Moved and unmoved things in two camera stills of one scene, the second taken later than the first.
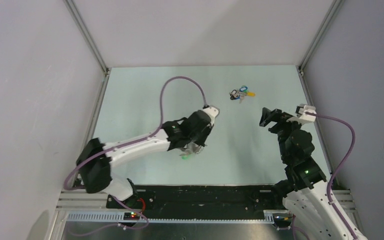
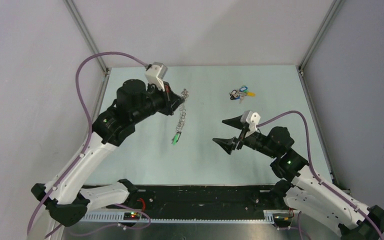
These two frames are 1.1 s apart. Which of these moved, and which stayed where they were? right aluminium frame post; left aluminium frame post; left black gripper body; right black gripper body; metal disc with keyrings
Moved: right black gripper body; metal disc with keyrings; left black gripper body
Stayed: right aluminium frame post; left aluminium frame post
